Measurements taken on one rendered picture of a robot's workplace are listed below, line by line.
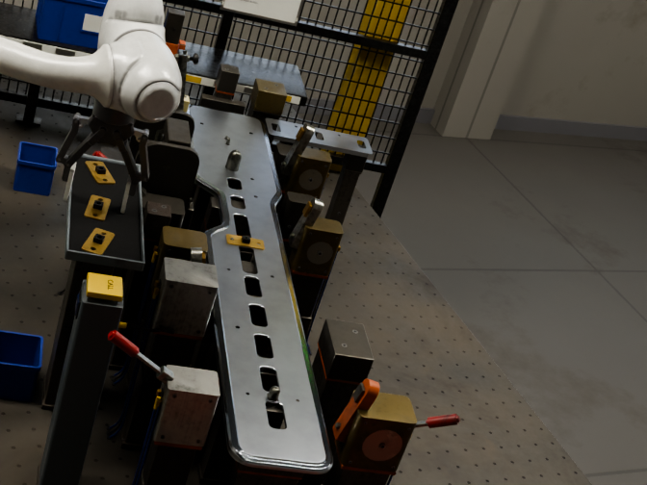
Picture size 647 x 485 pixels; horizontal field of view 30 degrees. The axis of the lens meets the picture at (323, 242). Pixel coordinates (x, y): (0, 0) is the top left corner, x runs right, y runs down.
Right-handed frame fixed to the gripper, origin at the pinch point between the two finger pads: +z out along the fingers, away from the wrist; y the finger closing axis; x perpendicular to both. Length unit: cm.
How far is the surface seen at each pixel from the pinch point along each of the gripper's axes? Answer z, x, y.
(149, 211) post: 8.9, 12.5, 10.4
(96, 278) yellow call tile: 1.6, -25.0, 3.6
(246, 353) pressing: 18.4, -14.7, 33.6
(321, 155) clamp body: 17, 70, 49
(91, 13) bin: 9, 103, -14
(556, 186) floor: 132, 324, 208
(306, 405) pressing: 18, -27, 45
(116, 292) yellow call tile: 1.5, -27.7, 7.4
